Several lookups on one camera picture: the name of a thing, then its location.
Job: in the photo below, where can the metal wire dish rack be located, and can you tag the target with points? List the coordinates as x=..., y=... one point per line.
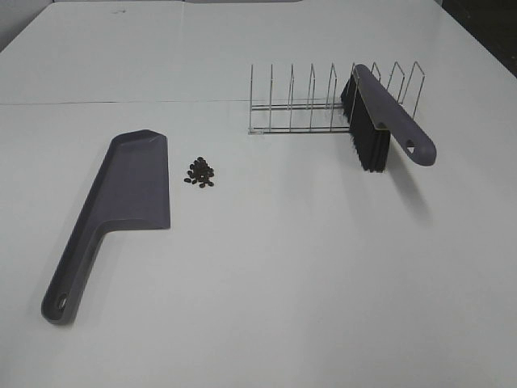
x=293, y=113

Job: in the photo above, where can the pile of coffee beans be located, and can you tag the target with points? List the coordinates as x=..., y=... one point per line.
x=200, y=173

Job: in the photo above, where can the grey hand brush black bristles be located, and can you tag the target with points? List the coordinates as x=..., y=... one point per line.
x=375, y=117

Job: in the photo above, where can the grey plastic dustpan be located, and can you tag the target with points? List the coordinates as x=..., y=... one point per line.
x=129, y=192

